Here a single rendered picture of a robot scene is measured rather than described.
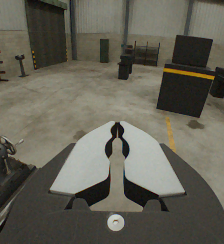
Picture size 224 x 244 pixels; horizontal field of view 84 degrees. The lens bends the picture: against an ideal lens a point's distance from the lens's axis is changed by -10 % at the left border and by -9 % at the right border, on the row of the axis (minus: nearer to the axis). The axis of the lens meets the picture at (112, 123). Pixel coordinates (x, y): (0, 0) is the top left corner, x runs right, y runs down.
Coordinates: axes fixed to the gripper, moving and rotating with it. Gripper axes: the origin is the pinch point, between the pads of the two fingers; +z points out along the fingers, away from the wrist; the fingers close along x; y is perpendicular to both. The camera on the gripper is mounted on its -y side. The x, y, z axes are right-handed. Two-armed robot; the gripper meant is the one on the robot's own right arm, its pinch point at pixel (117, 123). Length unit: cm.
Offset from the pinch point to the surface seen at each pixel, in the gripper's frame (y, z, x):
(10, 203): 65, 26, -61
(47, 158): 140, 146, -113
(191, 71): 30, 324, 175
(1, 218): 66, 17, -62
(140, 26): -221, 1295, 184
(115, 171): 148, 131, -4
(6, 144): 39, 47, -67
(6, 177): 55, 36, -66
